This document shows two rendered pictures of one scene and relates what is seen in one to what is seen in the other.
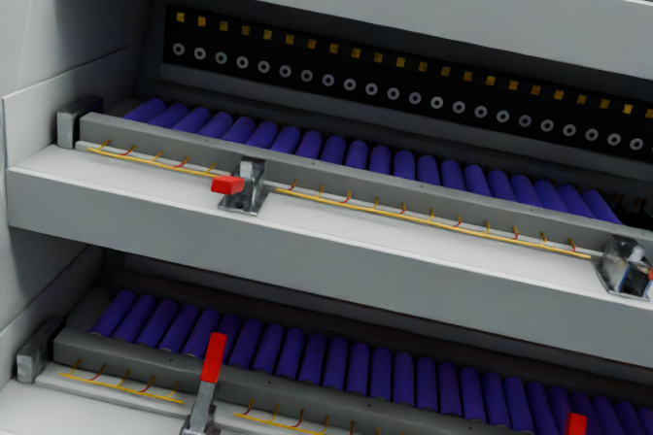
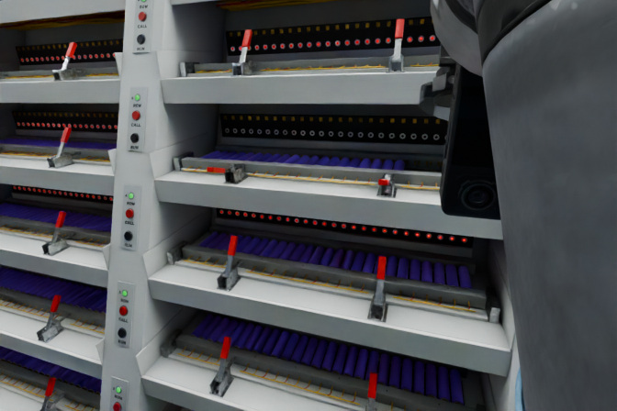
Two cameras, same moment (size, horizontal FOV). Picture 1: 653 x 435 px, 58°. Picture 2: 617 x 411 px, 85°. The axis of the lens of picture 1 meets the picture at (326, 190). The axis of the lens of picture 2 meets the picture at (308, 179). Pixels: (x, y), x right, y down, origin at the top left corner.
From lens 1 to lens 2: 0.27 m
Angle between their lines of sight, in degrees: 16
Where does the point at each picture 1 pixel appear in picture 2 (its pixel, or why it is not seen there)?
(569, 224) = (367, 172)
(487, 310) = (328, 210)
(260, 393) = (258, 263)
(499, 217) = (338, 173)
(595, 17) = (350, 83)
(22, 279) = (167, 223)
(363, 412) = (299, 267)
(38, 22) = (161, 126)
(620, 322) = (383, 208)
